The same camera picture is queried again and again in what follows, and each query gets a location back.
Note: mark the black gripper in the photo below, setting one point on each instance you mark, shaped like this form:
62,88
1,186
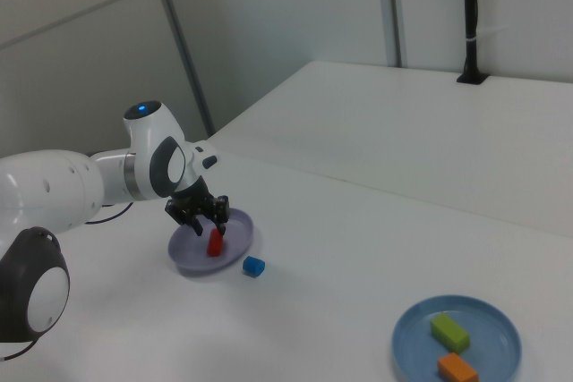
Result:
190,198

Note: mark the red cylinder block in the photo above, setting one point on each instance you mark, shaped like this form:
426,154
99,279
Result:
215,244

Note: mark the blue block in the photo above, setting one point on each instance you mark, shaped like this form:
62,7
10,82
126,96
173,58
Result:
253,266

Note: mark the green rectangular block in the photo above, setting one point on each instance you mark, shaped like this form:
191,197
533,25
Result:
450,333

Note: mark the orange block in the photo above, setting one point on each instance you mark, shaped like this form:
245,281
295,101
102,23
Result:
456,366

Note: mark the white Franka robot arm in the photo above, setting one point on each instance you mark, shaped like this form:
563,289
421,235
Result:
49,189

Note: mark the purple plate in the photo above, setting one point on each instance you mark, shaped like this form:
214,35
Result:
192,252

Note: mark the blue plate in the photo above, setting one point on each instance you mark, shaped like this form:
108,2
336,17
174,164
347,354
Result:
492,346

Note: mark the black pole with base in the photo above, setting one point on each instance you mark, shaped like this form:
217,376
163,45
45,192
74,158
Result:
470,6

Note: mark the grey partition post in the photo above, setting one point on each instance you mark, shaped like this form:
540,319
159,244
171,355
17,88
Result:
395,11
179,37

